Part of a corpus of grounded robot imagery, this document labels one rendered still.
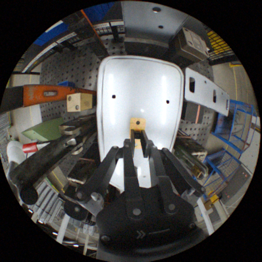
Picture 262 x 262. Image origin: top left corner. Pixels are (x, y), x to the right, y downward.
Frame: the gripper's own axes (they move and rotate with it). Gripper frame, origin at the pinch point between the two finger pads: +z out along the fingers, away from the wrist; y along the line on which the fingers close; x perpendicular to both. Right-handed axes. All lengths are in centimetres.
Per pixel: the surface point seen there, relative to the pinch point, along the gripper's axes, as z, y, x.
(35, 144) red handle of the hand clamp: -7.8, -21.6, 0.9
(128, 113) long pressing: 4.2, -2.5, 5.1
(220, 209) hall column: -86, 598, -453
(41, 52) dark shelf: 2, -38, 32
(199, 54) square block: -0.4, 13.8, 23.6
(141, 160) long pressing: 4.2, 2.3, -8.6
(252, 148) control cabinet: 16, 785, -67
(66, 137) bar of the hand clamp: -4.3, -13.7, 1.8
